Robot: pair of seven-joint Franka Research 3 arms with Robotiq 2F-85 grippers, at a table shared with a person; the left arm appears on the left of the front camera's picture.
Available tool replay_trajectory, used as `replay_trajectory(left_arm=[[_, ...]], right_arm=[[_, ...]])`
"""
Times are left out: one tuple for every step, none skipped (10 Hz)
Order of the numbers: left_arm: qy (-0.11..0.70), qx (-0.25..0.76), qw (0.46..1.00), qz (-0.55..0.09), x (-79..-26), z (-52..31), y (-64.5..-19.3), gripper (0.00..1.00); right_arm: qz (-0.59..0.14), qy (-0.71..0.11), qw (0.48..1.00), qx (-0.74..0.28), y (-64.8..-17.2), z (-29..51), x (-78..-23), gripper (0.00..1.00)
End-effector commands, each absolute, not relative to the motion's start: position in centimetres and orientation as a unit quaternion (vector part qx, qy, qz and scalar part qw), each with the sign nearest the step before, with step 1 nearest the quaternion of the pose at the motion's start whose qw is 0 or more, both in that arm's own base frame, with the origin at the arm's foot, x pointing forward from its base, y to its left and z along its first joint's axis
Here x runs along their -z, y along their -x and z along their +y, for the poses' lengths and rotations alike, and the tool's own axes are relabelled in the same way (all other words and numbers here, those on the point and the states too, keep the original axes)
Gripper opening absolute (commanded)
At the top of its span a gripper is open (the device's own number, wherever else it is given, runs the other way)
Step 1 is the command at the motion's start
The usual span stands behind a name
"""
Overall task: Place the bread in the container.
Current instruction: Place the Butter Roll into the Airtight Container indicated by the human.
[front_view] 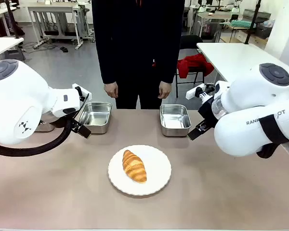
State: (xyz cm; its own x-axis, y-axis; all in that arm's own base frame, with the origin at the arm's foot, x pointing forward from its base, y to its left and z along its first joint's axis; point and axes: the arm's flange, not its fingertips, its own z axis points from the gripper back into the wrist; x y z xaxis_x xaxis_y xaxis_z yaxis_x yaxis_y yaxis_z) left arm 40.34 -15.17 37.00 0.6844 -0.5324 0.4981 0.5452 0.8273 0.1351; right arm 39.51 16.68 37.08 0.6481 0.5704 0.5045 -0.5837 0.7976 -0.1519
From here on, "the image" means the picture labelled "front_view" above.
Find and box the person's left forearm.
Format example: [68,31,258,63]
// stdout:
[160,36,182,84]

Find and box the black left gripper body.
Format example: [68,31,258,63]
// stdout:
[71,86,90,132]

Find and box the black arm strap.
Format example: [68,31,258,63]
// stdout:
[256,114,289,159]

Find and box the person's right forearm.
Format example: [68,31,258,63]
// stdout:
[96,36,118,85]

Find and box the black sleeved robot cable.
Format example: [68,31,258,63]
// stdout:
[0,118,74,157]

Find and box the person in dark clothes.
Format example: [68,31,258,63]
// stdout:
[91,0,185,110]

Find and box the green rack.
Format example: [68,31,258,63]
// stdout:
[229,19,253,28]

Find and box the rectangular steel container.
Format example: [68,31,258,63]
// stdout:
[76,102,113,134]
[159,104,192,137]
[35,121,55,133]

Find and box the person's left hand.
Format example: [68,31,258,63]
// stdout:
[158,80,172,100]

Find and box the person's right hand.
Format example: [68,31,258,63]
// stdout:
[104,81,119,99]

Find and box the black chair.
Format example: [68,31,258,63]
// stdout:
[175,35,208,98]

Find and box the grey lab desk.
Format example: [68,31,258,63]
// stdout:
[197,11,232,37]

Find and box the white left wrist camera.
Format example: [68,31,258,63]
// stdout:
[72,83,92,96]

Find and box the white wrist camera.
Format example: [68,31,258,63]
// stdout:
[185,83,206,100]
[72,83,92,96]

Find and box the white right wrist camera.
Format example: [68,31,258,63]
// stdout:
[185,83,206,100]

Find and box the grey storage bin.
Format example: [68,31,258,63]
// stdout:
[243,9,272,23]

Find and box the white scalloped plate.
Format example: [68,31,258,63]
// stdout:
[107,144,172,196]

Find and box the black stand pole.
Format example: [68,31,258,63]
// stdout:
[5,0,20,39]
[245,0,262,45]

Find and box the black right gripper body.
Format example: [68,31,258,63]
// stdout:
[197,96,219,129]

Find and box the white lab workbench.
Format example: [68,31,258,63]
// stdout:
[27,1,90,50]

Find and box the red cloth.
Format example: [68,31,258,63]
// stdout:
[177,53,215,79]

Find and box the large white side table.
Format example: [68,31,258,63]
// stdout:
[197,42,284,84]

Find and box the small white side table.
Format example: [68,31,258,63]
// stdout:
[0,37,25,61]

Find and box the golden croissant bread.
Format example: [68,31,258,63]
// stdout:
[122,149,147,184]

